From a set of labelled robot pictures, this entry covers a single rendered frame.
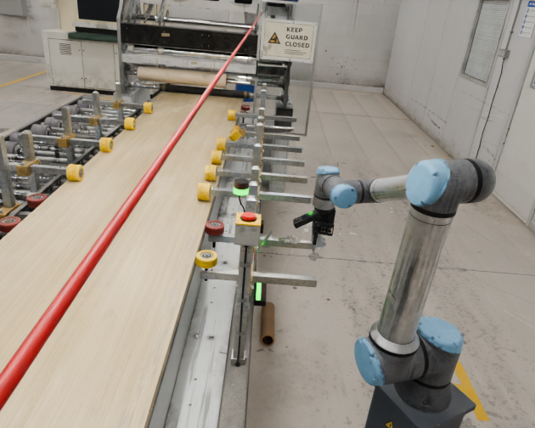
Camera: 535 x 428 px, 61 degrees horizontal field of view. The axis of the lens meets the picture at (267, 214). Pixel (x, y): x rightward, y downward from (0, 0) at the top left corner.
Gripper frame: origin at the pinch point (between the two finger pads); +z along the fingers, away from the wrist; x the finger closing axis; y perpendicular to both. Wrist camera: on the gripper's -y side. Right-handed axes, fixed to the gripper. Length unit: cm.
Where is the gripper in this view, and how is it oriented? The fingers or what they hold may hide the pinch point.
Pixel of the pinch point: (312, 248)
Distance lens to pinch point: 195.2
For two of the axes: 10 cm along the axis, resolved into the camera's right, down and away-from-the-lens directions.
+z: -0.8, 9.0, 4.3
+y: 10.0, 0.8, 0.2
